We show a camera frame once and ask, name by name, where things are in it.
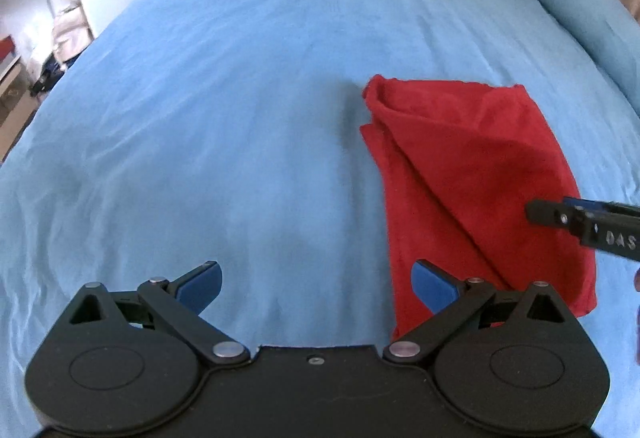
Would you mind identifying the red knit sweater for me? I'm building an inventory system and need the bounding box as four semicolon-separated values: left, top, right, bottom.
361;76;597;336

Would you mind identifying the blue bed sheet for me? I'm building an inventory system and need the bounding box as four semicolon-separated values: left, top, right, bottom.
1;0;639;437

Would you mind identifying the red box on shelf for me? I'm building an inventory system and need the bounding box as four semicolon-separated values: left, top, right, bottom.
0;36;15;60

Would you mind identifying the folded blue duvet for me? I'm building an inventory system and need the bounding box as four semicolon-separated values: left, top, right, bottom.
538;0;640;110

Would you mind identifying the beige bag under desk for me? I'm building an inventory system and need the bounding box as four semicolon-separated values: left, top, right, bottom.
52;4;93;63

